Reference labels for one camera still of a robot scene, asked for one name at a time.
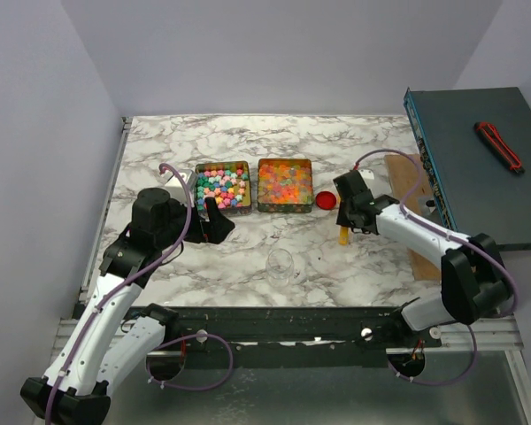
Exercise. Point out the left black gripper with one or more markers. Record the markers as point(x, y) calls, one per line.
point(215, 230)

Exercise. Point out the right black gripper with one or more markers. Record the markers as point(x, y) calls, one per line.
point(350, 205)

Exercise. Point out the yellow plastic scoop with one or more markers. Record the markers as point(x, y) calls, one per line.
point(344, 236)

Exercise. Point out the tin of paper stars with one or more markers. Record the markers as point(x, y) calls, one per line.
point(228, 183)

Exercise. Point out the clear glass jar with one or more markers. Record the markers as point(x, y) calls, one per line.
point(279, 268)

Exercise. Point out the tin of gummy candies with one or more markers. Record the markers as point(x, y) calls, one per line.
point(285, 185)

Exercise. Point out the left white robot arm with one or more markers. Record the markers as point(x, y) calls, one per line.
point(77, 387)

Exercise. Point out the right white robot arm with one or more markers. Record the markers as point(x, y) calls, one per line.
point(474, 281)

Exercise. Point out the red jar lid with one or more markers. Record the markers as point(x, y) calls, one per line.
point(326, 200)

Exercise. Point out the wooden board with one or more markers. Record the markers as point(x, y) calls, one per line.
point(402, 176)

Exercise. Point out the dark grey metal box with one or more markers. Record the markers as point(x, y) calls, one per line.
point(473, 191)

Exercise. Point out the red black utility knife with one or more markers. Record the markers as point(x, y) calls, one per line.
point(492, 139)

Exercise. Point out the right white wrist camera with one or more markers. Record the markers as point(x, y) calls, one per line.
point(367, 175)

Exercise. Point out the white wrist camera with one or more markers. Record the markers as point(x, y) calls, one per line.
point(367, 175)
point(174, 187)

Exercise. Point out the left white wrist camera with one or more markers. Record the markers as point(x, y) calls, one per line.
point(174, 187)

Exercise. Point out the small metal bracket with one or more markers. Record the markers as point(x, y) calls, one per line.
point(428, 210)

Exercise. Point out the black mounting rail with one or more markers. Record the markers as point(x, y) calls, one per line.
point(251, 337)

